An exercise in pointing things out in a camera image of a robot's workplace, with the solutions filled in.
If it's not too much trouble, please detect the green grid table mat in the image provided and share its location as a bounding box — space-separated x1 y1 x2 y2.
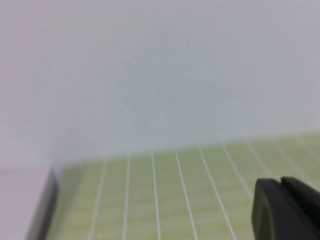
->
48 131 320 240

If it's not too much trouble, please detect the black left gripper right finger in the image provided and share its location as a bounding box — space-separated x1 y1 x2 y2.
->
279 176 320 240

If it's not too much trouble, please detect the white side board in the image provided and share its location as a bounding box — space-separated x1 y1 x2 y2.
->
0 159 60 240

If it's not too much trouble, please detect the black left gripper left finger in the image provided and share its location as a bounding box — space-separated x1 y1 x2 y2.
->
251 178 301 240

